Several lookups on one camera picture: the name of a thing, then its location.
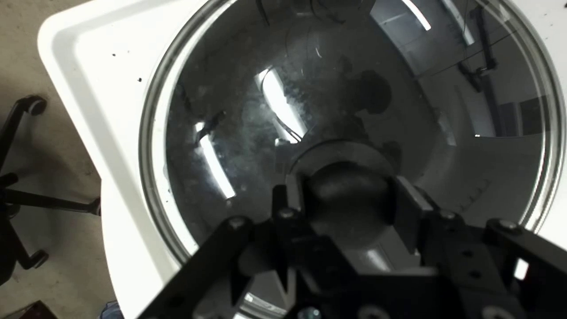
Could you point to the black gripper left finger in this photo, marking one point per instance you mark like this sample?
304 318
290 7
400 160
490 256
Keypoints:
292 197

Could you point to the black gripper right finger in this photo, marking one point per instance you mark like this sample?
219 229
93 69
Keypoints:
414 215

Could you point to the white plastic tray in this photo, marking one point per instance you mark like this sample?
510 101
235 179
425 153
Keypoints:
107 59

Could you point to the black office chair base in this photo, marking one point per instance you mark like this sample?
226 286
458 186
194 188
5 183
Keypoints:
36 197

